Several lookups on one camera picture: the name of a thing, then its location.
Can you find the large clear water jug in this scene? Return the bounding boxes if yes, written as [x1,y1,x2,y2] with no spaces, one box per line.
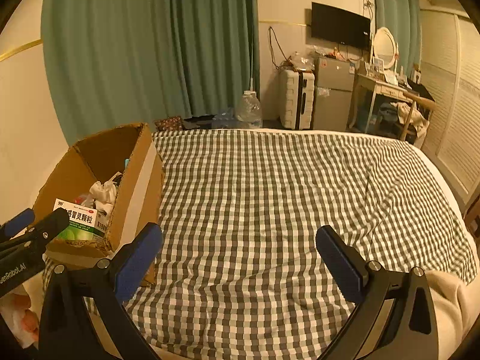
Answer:
[234,90,263,128]

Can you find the green curtain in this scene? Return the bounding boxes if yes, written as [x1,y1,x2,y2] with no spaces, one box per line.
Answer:
[41,0,260,144]
[375,0,421,77]

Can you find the white suitcase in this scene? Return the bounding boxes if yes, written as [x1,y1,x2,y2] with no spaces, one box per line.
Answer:
[279,69,315,130]

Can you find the left hand with white cloth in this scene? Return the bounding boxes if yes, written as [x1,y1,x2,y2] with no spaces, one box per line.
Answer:
[1,285,39,349]

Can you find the wooden chair with clothes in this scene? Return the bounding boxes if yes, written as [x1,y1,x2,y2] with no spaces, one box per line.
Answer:
[393,92,436,149]

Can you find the green white medicine box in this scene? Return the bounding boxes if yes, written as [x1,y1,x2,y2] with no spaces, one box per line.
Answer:
[54,198,108,242]

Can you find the small grey fridge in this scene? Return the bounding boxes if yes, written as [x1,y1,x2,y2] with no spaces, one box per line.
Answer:
[312,56,355,132]

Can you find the wall mounted television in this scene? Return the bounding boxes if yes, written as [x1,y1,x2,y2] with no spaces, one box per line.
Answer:
[310,2,371,50]

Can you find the oval vanity mirror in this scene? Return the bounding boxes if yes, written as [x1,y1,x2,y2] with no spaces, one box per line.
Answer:
[372,27,399,69]

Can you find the brown cardboard box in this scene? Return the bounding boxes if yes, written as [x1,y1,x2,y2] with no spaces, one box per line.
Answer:
[33,124,164,268]

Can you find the crumpled white tissue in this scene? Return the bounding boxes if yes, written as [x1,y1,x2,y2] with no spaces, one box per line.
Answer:
[84,172,123,218]

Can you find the checkered bed sheet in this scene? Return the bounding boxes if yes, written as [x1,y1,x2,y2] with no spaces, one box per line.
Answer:
[42,128,479,360]

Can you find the white dressing table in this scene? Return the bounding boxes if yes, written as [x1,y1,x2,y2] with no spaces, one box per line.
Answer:
[347,73,419,133]

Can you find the white louvred wardrobe doors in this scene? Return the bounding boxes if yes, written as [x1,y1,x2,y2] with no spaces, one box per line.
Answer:
[421,8,479,205]

